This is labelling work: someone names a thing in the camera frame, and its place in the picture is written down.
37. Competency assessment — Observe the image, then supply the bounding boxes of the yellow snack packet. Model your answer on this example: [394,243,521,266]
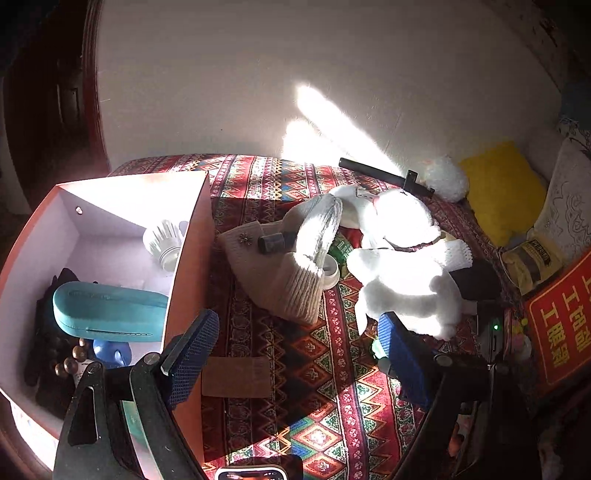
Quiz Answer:
[501,236,563,296]

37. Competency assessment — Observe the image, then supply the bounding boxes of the white plush rabbit toy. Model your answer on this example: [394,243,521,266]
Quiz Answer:
[329,185,473,340]

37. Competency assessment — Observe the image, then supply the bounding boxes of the smartphone on gripper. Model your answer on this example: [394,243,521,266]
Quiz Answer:
[214,454,304,480]

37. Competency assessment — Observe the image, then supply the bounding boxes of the black cloth item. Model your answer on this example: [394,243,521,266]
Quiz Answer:
[23,268,90,420]

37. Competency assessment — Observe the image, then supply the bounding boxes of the green snack packet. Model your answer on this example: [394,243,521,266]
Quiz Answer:
[329,232,353,267]

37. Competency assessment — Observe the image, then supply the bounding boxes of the black metal rod tool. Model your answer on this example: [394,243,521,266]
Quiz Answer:
[339,157,435,198]

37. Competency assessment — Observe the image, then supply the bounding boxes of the beige knitted hat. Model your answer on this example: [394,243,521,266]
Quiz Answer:
[217,221,324,325]

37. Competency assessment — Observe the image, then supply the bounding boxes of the yellow fluffy cushion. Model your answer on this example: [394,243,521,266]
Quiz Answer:
[460,142,546,247]

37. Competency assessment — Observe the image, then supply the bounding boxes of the brown wooden bead bracelet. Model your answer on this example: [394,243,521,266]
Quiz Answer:
[54,337,93,379]

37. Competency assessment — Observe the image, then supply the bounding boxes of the teal glasses case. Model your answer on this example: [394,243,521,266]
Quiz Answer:
[52,281,168,342]

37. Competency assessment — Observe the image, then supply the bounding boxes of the blue plastic item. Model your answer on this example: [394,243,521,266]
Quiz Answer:
[92,339,132,369]

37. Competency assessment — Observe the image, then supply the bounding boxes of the red sign yellow characters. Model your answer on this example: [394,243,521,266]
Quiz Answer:
[526,253,590,389]

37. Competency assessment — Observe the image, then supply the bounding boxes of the white fluffy ball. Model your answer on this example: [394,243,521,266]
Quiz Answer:
[423,156,469,203]

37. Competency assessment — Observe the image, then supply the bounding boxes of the white embroidered pillow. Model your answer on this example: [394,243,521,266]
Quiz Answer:
[533,138,591,266]

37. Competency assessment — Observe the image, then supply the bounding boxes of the white tape roll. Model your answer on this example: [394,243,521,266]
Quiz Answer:
[322,254,341,291]

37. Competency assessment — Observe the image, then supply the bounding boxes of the white and red storage box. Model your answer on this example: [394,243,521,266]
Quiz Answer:
[1,171,214,468]

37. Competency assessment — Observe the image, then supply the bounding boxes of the white LED light bulb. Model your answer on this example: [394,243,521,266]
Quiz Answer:
[142,220,184,273]

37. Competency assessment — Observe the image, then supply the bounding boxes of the brown cardboard piece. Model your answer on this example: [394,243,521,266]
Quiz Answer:
[201,357,273,399]

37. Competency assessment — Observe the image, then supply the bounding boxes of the patterned red tablecloth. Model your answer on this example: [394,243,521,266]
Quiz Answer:
[108,153,523,480]

